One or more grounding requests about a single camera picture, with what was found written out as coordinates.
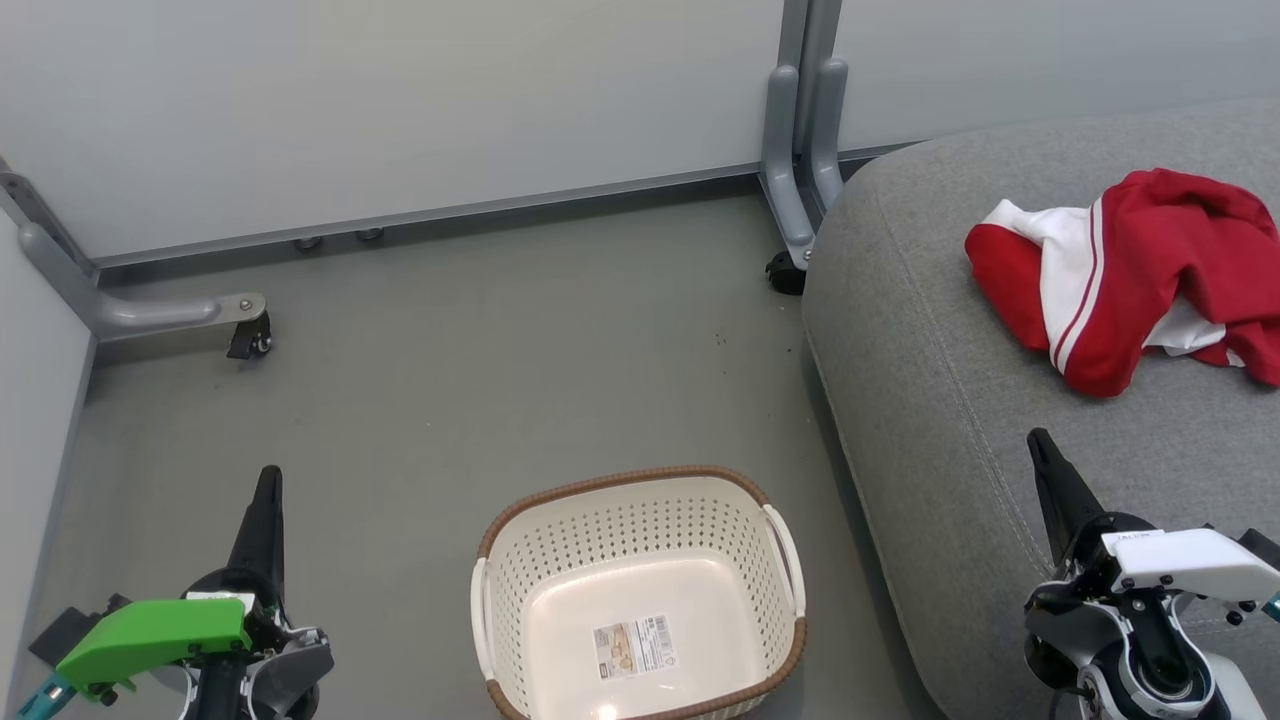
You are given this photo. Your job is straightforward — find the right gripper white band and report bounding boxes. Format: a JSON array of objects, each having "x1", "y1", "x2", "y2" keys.
[{"x1": 1025, "y1": 428, "x2": 1280, "y2": 611}]

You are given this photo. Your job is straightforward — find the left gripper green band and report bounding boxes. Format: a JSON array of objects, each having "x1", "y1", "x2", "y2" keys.
[{"x1": 55, "y1": 465, "x2": 293, "y2": 720}]

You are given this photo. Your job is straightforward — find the red garment with white band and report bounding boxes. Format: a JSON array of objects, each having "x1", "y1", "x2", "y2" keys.
[{"x1": 964, "y1": 198, "x2": 1280, "y2": 389}]

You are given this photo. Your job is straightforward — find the red garment with white sleeve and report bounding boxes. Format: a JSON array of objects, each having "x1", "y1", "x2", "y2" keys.
[{"x1": 1040, "y1": 167, "x2": 1280, "y2": 399}]

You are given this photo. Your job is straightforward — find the grey fabric sofa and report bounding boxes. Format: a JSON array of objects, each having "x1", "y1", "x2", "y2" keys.
[{"x1": 802, "y1": 97, "x2": 1280, "y2": 720}]

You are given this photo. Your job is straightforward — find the black caster wheel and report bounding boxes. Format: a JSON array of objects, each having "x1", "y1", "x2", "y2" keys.
[
  {"x1": 765, "y1": 250, "x2": 808, "y2": 298},
  {"x1": 226, "y1": 312, "x2": 274, "y2": 362}
]

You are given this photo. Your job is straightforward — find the grey partition leg with bolts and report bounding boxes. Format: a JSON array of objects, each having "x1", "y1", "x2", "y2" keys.
[{"x1": 0, "y1": 155, "x2": 269, "y2": 343}]

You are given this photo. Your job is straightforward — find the cream laundry basket brown rim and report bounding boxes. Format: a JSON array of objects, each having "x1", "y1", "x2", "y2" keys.
[{"x1": 470, "y1": 465, "x2": 809, "y2": 720}]

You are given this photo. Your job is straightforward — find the paper label sticker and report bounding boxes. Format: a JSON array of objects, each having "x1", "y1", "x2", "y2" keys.
[{"x1": 591, "y1": 613, "x2": 680, "y2": 684}]

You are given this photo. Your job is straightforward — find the grey curved partition leg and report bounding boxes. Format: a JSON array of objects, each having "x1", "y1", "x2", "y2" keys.
[
  {"x1": 808, "y1": 57, "x2": 850, "y2": 217},
  {"x1": 760, "y1": 65, "x2": 814, "y2": 273}
]

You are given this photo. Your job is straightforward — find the teal left cable plug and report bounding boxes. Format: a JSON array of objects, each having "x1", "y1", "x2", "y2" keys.
[{"x1": 14, "y1": 672, "x2": 77, "y2": 720}]

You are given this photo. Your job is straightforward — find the grey partition bottom rail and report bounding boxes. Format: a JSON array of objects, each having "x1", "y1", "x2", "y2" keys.
[{"x1": 90, "y1": 143, "x2": 921, "y2": 271}]

